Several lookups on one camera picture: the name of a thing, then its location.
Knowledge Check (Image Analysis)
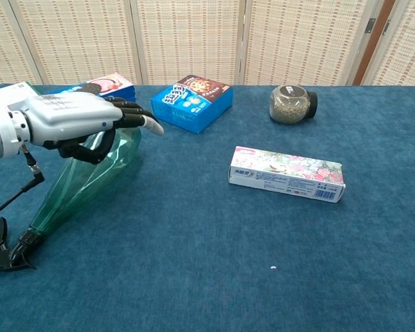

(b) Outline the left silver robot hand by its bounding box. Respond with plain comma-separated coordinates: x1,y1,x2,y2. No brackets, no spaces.
19,93,165,165

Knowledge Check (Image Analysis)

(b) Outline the green spray bottle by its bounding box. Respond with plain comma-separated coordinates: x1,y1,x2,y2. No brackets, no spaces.
0,127,142,272

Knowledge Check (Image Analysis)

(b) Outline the floral toothpaste box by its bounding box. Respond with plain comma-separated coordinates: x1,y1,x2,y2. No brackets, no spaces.
228,145,347,204

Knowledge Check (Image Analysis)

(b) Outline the black left hand cable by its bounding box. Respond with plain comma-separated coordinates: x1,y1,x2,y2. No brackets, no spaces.
0,144,46,222

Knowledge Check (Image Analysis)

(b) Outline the glass jar with black lid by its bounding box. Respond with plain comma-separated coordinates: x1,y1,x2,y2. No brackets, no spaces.
269,84,319,125

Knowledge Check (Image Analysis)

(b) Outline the blue Oreo cookie box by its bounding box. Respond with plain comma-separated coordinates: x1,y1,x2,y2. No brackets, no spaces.
50,71,137,103

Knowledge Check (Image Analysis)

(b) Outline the blue and brown cookie box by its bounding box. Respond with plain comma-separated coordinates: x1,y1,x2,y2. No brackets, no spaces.
150,75,234,135

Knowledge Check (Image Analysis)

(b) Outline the brown wooden post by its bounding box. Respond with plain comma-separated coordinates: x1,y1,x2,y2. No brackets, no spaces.
352,0,397,86

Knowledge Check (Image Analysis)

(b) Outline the white box with green end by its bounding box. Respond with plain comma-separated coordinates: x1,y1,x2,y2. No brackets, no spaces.
0,82,42,111

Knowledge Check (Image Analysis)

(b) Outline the blue felt table cloth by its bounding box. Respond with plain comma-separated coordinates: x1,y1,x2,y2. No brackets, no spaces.
0,82,415,332

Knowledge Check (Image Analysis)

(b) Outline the bamboo folding screen, pale frame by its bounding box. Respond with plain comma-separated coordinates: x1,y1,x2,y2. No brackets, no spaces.
0,0,385,86
361,0,415,86

